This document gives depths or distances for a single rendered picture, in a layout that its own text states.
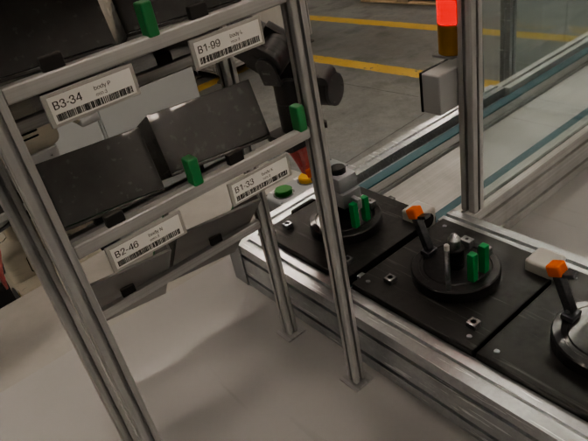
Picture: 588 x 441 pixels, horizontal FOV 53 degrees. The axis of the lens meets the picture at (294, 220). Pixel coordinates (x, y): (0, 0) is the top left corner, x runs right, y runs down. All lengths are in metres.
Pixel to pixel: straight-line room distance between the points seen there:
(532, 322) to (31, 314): 1.00
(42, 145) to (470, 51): 1.00
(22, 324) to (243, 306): 0.48
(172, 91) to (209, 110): 3.68
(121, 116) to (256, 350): 3.28
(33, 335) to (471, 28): 1.01
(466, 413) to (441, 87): 0.51
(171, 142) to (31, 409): 0.63
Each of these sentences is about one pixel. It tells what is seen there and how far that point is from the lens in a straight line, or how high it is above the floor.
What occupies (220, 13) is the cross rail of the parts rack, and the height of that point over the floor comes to 1.47.
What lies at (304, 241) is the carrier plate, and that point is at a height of 0.97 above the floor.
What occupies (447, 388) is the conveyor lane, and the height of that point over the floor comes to 0.93.
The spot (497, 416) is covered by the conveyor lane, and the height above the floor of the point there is 0.93.
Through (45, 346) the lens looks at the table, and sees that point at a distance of 1.29.
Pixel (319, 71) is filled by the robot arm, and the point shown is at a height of 1.27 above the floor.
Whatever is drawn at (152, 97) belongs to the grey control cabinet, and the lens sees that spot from 4.32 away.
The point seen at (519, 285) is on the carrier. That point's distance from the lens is 0.98.
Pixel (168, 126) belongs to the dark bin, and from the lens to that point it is 0.70.
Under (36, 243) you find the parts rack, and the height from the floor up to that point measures 1.25.
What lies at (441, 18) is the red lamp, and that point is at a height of 1.32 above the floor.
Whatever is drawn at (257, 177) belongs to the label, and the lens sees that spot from 0.68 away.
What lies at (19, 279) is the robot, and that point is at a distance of 1.63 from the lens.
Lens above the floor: 1.60
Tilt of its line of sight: 32 degrees down
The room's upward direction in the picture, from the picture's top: 12 degrees counter-clockwise
